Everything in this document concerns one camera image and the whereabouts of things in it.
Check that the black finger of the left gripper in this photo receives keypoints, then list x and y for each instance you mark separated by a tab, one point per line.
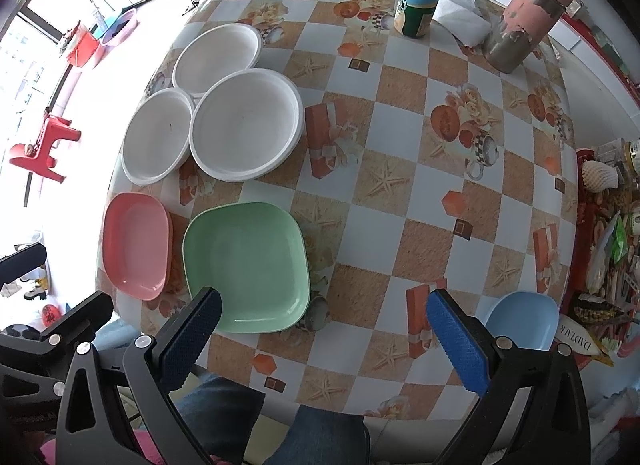
28	258

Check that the checkered patterned tablecloth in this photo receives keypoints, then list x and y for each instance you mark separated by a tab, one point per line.
422	166

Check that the green square plate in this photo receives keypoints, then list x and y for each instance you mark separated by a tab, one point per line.
254	255

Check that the blue green drink bottle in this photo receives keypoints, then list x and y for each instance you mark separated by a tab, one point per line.
413	17

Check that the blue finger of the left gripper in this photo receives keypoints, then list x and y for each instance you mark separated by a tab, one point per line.
82	322

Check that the red bucket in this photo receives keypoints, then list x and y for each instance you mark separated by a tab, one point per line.
78	45

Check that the person's jeans legs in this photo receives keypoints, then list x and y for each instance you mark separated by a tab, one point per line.
222	414

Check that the white bowl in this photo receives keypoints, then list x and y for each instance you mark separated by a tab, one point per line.
157	137
215	54
246	125

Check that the blue square plate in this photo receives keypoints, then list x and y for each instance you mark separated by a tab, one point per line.
529	319

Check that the red plastic stool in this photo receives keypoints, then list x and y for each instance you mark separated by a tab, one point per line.
36	158

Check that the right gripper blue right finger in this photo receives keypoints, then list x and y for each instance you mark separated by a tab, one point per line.
553	427

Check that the pink steel thermos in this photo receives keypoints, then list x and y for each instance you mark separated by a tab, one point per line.
521	27

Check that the white tissue paper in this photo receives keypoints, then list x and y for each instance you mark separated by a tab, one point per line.
464	19

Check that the pink basin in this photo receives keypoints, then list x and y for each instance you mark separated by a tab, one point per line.
118	31

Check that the pink square plate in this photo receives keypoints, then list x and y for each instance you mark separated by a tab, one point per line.
137	245

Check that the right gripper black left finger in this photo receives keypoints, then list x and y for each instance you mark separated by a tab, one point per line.
165	354

